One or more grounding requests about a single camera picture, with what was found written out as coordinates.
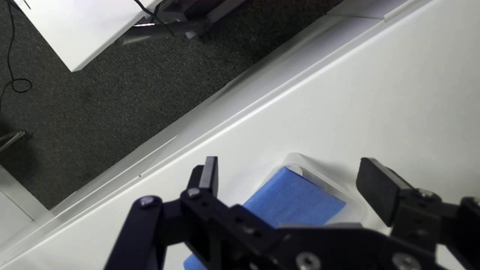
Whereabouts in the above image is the blue hand towel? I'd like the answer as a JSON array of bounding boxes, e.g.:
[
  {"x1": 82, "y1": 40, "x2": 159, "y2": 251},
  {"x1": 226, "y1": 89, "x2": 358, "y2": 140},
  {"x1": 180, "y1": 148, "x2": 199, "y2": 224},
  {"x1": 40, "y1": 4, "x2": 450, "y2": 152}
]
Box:
[{"x1": 181, "y1": 166, "x2": 348, "y2": 270}]

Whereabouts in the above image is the white robot stand board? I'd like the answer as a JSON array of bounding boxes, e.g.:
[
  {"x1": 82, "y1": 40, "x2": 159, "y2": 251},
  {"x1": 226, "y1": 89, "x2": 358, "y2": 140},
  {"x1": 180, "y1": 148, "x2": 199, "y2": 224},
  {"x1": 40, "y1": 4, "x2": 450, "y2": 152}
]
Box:
[{"x1": 13, "y1": 0, "x2": 165, "y2": 73}]

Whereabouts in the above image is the thin black floor cable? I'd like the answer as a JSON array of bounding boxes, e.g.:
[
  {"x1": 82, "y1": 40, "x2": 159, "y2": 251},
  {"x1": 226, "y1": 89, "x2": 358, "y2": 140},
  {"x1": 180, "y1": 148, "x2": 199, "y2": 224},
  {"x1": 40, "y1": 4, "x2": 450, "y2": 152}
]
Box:
[{"x1": 0, "y1": 0, "x2": 34, "y2": 103}]

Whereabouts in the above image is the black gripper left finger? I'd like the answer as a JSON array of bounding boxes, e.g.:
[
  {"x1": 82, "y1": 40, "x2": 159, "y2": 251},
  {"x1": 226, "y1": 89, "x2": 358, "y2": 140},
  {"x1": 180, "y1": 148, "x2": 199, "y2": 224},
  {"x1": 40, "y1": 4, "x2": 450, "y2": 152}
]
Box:
[{"x1": 103, "y1": 154, "x2": 282, "y2": 270}]

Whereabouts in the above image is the black metal stand frame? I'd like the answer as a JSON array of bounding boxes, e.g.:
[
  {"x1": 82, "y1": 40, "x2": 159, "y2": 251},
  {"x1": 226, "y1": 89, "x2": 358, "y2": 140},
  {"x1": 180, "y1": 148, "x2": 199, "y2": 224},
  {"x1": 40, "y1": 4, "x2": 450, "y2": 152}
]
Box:
[{"x1": 121, "y1": 0, "x2": 247, "y2": 47}]

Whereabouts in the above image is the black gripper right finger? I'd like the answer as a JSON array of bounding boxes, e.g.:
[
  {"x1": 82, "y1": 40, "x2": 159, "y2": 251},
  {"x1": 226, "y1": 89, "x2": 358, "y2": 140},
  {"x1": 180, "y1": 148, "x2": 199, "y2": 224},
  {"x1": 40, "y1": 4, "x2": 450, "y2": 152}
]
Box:
[{"x1": 355, "y1": 157, "x2": 480, "y2": 270}]

